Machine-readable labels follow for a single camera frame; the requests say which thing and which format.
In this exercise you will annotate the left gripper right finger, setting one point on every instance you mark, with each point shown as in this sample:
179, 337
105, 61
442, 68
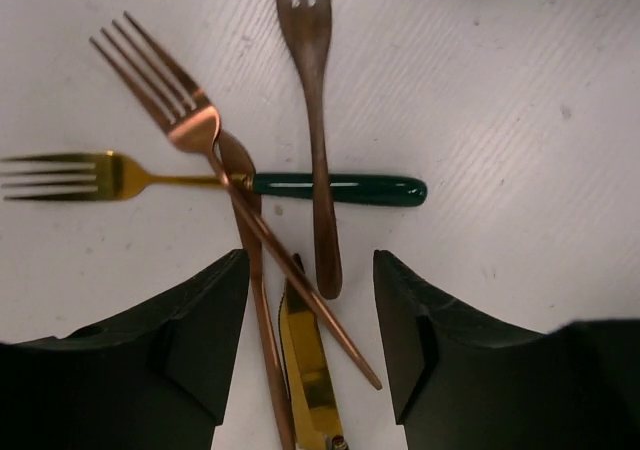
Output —
462, 379

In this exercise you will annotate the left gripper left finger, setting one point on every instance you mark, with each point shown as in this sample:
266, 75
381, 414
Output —
155, 376

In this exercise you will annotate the gold fork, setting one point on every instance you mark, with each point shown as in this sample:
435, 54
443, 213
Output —
114, 176

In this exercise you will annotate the rose copper fork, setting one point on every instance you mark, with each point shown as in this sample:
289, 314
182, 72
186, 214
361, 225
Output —
194, 127

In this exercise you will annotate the gold knife green handle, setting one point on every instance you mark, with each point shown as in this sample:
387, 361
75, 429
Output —
316, 418

